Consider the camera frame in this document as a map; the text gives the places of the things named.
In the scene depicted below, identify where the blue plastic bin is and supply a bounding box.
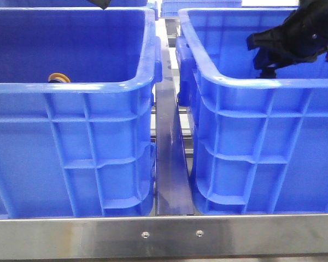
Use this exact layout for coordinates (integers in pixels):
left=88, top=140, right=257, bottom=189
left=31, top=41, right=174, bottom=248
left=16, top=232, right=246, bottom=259
left=0, top=8, right=162, bottom=219
left=177, top=8, right=328, bottom=215

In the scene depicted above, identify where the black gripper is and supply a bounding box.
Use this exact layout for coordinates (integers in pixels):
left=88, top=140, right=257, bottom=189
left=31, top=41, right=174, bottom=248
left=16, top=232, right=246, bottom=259
left=87, top=0, right=111, bottom=10
left=247, top=1, right=328, bottom=69

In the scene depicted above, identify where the dark blue divider beam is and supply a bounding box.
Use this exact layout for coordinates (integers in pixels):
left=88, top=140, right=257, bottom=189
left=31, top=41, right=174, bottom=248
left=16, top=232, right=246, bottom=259
left=155, top=19, right=195, bottom=216

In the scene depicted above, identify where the blue plastic bin right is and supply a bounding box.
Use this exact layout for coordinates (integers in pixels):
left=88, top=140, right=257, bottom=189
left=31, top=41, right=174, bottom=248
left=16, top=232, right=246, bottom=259
left=177, top=8, right=328, bottom=215

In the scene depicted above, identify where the yellow mushroom push button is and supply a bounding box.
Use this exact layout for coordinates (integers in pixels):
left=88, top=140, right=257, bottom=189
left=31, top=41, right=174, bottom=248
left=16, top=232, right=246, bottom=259
left=48, top=73, right=71, bottom=83

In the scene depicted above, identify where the red mushroom push button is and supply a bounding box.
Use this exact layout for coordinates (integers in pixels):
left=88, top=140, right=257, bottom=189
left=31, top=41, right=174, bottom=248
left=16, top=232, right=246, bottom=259
left=259, top=68, right=277, bottom=79

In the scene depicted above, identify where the blue crate behind left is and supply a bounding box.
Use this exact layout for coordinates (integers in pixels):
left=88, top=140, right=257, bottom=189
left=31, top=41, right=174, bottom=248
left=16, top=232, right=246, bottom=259
left=0, top=0, right=159, bottom=20

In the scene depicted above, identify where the blue plastic bin left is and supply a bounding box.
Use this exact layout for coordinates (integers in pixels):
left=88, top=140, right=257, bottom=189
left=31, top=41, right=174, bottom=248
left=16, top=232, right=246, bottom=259
left=0, top=8, right=162, bottom=219

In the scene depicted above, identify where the steel front shelf rail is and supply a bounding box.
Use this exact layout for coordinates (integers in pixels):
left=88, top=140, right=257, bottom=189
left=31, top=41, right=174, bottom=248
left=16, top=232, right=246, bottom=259
left=0, top=214, right=328, bottom=260

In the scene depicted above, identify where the distant low blue crate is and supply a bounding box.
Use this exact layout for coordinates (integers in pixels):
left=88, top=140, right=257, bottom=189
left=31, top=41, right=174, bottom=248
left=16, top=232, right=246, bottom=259
left=161, top=0, right=242, bottom=17

